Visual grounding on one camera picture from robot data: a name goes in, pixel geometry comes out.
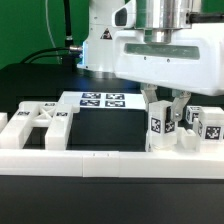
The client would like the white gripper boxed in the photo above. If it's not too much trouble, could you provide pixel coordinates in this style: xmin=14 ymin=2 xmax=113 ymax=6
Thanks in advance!
xmin=113 ymin=23 xmax=224 ymax=122

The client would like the white chair seat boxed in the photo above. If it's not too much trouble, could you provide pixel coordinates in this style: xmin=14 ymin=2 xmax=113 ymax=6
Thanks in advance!
xmin=145 ymin=127 xmax=197 ymax=152

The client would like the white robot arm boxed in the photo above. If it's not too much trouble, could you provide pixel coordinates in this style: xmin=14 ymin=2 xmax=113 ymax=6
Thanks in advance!
xmin=78 ymin=0 xmax=224 ymax=121

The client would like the white sheet with markers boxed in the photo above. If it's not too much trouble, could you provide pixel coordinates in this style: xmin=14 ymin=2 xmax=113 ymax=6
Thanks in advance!
xmin=59 ymin=91 xmax=146 ymax=110

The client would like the white U-shaped obstacle fence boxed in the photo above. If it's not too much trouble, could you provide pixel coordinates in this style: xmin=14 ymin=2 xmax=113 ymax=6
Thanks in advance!
xmin=0 ymin=113 xmax=224 ymax=179

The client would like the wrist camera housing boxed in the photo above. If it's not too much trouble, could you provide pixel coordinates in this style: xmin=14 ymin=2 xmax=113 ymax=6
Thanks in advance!
xmin=112 ymin=0 xmax=137 ymax=29

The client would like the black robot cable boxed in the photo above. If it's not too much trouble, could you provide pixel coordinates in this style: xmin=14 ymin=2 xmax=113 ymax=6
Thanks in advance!
xmin=20 ymin=0 xmax=84 ymax=64

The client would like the white chair back frame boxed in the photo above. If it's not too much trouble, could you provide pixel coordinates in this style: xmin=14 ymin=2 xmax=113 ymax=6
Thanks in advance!
xmin=0 ymin=101 xmax=80 ymax=151

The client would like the thin white cable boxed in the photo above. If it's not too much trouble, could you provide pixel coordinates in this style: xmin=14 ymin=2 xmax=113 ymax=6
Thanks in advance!
xmin=45 ymin=0 xmax=63 ymax=64

